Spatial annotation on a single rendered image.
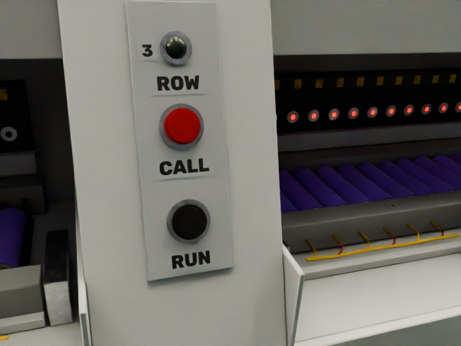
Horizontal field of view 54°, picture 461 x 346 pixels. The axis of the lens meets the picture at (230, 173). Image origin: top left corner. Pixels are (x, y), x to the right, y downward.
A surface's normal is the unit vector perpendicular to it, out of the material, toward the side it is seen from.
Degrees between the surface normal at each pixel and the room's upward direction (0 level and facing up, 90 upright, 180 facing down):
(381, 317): 21
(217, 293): 90
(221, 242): 90
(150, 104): 90
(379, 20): 111
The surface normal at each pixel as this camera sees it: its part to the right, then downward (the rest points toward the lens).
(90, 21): 0.31, 0.08
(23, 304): 0.31, 0.43
